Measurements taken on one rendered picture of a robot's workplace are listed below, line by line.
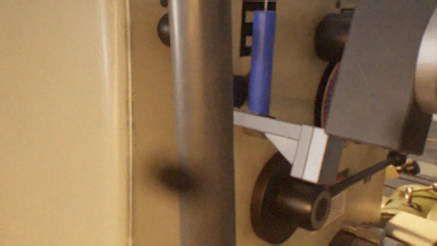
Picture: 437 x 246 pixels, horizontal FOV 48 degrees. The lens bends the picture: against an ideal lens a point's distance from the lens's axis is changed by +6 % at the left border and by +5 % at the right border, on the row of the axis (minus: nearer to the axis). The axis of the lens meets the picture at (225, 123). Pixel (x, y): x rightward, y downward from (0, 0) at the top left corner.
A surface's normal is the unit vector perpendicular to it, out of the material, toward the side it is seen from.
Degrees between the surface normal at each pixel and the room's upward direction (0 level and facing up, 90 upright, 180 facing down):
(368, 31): 73
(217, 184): 87
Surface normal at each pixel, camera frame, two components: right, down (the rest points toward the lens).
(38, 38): -0.64, 0.17
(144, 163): 0.76, 0.19
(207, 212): 0.09, 0.21
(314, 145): -0.60, -0.12
